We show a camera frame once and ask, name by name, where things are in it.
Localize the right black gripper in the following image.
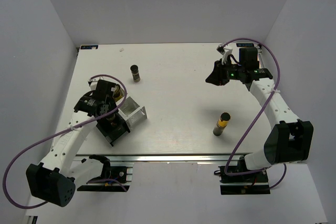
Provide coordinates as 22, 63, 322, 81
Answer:
205, 58, 245, 86

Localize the black cap spice jar front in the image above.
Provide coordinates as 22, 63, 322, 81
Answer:
106, 114, 119, 127

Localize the black cap spice jar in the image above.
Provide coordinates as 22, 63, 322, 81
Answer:
106, 114, 119, 127
130, 65, 141, 82

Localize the yellow label brown bottle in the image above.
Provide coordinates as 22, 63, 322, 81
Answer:
113, 84, 124, 102

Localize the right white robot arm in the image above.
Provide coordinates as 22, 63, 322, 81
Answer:
206, 45, 313, 182

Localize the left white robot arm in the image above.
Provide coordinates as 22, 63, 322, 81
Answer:
26, 79, 116, 207

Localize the black organizer box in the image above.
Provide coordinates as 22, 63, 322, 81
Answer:
96, 113, 131, 146

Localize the yellow band spice bottle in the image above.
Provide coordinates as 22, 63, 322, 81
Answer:
213, 112, 231, 136

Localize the left blue corner sticker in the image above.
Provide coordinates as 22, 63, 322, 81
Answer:
80, 45, 99, 50

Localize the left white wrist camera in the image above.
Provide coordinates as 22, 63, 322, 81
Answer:
88, 77, 102, 90

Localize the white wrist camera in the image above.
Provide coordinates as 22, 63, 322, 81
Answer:
216, 44, 233, 65
88, 77, 102, 90

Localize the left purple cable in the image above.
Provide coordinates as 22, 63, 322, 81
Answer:
2, 74, 129, 209

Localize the purple cable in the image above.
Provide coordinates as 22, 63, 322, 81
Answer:
2, 74, 129, 209
220, 37, 287, 189

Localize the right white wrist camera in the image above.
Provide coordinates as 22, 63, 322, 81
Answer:
216, 44, 233, 65

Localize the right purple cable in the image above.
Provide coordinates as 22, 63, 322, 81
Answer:
220, 37, 287, 189

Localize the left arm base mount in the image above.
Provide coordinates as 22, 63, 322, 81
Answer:
76, 155, 133, 192

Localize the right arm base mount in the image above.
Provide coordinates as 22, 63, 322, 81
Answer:
214, 166, 270, 195

